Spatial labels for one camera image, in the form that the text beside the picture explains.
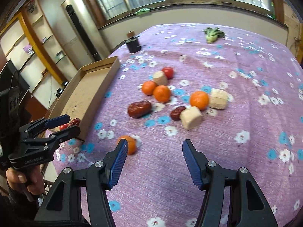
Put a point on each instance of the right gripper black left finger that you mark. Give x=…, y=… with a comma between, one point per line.
x=78, y=198

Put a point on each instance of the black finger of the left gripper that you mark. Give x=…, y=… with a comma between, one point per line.
x=38, y=126
x=64, y=135

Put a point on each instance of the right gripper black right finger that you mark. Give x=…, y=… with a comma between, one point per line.
x=248, y=205

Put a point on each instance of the red jujube date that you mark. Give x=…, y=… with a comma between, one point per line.
x=74, y=122

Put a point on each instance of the large red tomato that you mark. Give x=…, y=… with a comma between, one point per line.
x=64, y=126

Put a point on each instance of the orange tangerine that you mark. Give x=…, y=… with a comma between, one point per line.
x=162, y=94
x=199, y=99
x=148, y=87
x=132, y=144

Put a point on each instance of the beige round cake piece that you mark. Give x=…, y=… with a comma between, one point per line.
x=160, y=78

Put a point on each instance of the person's left hand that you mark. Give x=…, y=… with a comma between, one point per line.
x=33, y=179

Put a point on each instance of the shallow cardboard box tray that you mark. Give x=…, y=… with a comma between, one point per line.
x=84, y=93

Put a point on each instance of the large dark red jujube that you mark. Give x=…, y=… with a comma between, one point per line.
x=139, y=109

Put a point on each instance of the tall standing air conditioner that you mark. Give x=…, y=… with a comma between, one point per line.
x=85, y=29

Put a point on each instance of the small dark red jujube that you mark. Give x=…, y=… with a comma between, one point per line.
x=176, y=113

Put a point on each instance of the black pot with wooden knob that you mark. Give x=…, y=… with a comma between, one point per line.
x=132, y=42

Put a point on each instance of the small red tomato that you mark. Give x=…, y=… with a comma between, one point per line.
x=169, y=72

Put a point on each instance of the purple floral tablecloth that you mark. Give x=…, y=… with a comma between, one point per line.
x=260, y=129

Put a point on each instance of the green cloth on windowsill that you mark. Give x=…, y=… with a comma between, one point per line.
x=142, y=11

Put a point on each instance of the green leafy vegetable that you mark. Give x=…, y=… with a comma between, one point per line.
x=212, y=34

